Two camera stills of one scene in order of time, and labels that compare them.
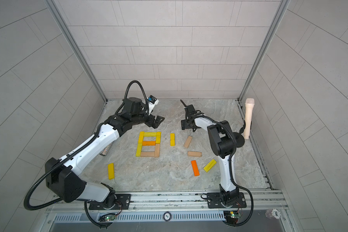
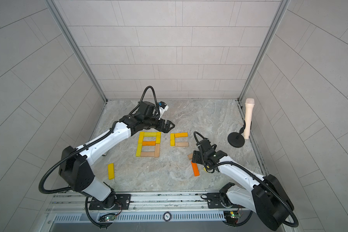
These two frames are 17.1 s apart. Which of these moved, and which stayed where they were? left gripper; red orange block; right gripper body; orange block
Moved: right gripper body; left gripper
Stayed: orange block; red orange block
